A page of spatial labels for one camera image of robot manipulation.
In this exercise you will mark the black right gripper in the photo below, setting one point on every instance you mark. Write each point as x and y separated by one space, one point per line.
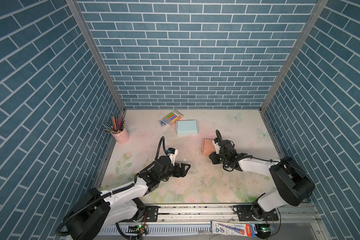
213 159

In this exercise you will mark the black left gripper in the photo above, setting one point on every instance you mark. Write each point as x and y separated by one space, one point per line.
183 173

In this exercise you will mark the pink cardboard box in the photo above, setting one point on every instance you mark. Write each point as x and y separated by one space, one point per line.
208 147

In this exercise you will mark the light blue paper box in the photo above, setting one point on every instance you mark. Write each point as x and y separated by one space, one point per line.
187 127

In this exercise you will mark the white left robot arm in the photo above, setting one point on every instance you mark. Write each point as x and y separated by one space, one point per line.
97 210

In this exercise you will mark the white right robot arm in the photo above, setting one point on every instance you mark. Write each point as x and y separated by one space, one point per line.
292 183

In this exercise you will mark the toothpaste style flat box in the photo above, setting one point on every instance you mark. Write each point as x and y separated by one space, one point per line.
232 229

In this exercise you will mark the small blue stapler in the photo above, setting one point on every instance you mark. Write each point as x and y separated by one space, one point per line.
162 123

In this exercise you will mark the coloured marker pack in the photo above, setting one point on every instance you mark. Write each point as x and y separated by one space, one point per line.
172 117

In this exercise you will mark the pink pencil cup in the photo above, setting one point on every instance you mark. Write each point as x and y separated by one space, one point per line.
122 137

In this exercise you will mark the coloured pencils bundle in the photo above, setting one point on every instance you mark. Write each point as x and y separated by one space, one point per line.
116 126

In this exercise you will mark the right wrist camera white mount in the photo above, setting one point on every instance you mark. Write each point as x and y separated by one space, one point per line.
216 145

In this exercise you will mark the left electronics board with wires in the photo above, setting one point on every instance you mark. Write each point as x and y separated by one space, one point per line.
136 232

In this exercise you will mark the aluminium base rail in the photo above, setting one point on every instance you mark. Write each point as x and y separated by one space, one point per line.
193 219

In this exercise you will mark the aluminium corner post right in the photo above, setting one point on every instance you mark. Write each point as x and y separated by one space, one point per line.
307 28

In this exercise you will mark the aluminium corner post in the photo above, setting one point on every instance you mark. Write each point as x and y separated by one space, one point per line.
307 28
80 20

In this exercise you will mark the aluminium corner post left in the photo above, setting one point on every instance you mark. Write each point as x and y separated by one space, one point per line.
80 20

